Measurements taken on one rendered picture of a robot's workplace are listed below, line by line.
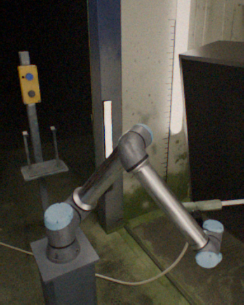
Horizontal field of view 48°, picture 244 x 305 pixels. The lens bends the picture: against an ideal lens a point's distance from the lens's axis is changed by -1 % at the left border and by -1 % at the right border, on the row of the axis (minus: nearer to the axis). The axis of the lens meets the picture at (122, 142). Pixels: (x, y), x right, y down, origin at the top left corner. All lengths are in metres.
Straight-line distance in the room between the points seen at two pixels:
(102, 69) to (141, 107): 0.48
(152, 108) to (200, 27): 0.80
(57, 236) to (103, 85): 1.11
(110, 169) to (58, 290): 0.71
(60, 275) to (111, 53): 1.46
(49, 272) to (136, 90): 1.42
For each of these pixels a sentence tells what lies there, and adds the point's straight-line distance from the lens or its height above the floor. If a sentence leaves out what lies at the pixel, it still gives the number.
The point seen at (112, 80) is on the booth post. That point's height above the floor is 1.42.
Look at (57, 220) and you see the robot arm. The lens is 1.45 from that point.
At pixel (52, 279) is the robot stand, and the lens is 1.55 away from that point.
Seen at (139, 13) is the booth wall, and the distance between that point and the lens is 2.18.
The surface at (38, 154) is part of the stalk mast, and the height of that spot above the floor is 0.87.
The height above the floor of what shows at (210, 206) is 0.82.
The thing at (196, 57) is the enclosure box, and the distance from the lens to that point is 1.63.
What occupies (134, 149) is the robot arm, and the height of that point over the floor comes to 1.33.
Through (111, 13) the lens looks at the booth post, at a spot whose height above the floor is 1.88.
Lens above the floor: 1.79
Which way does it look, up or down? 23 degrees down
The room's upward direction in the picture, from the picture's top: 1 degrees counter-clockwise
